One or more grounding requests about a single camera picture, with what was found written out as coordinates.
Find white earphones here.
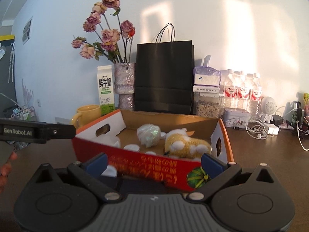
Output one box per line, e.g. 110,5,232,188
246,119,268,139

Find floral tin box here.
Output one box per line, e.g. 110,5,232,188
222,108,250,127

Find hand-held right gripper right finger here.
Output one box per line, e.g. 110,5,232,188
187,153,277,200

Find red cardboard box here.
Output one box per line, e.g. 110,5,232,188
72,109,234,191

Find wire storage rack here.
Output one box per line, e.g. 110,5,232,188
11,106,37,122

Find dried rose bouquet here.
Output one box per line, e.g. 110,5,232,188
71,0,136,63

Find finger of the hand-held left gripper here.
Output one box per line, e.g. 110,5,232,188
46,123,78,139

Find white flat box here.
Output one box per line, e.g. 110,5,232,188
193,84,221,96

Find pack of water bottles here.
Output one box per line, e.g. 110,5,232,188
221,69,263,116

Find yellow mug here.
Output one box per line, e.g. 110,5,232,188
71,105,102,130

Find clear jar of seeds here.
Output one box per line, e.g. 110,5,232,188
194,94,221,118

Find green spray bottle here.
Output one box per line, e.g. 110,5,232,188
291,103,298,126

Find person's left hand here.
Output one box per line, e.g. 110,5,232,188
0,151,18,194

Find purple tissue pack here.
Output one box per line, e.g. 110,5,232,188
193,55,222,86

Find iridescent plastic wrap ball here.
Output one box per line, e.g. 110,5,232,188
137,124,162,148

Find white looped cable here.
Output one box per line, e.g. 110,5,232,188
297,121,309,151

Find black paper bag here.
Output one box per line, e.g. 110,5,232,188
134,23,195,115

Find small white charger block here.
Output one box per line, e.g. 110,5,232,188
264,124,280,135

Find white robot-shaped speaker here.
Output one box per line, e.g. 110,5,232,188
259,96,277,124

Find grey cabinet with yellow top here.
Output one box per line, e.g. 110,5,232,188
0,34,18,113

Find white and yellow plush sheep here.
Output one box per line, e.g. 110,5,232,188
164,128,213,160

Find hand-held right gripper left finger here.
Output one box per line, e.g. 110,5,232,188
35,153,122,200

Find white milk carton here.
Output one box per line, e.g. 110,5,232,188
97,65,115,116

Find black rectangular device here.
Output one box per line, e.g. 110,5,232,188
296,107,306,136

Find purple wrapped vase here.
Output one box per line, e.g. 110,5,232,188
113,62,136,110

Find yellow snack packet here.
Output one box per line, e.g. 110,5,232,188
303,92,309,124

